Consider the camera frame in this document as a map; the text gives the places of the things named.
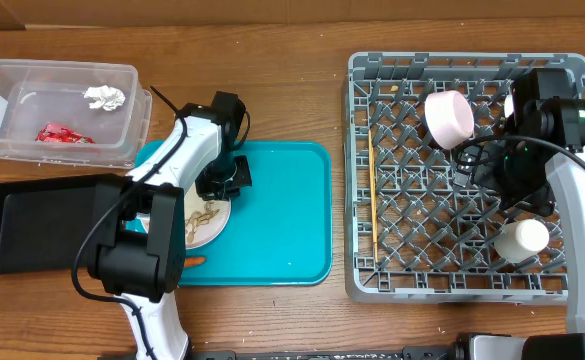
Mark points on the black plastic bin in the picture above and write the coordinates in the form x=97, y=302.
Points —
x=44, y=222

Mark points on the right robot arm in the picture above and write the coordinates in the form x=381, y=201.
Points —
x=538, y=164

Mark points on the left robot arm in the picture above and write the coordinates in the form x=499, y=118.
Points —
x=135, y=252

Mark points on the pink-white bowl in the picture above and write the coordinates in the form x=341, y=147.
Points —
x=449, y=118

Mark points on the orange carrot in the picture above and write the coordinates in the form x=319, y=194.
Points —
x=194, y=261

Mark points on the teal serving tray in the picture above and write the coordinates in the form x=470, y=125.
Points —
x=279, y=230

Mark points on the grey dish rack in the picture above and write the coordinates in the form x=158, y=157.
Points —
x=435, y=239

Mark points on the white bowl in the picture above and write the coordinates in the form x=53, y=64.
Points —
x=508, y=106

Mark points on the white cup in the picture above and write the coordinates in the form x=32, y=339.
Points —
x=521, y=240

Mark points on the clear plastic bin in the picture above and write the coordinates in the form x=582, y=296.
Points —
x=34, y=93

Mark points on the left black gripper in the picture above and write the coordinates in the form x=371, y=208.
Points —
x=207, y=191

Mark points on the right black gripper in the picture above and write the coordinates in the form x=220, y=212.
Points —
x=487, y=162

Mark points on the red snack wrapper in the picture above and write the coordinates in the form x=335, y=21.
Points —
x=58, y=133

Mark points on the white round plate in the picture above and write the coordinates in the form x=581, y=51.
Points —
x=205, y=233

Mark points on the white tissue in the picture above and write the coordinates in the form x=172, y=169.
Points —
x=104, y=97

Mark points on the peanut shells pile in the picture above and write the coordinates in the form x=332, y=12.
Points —
x=198, y=218

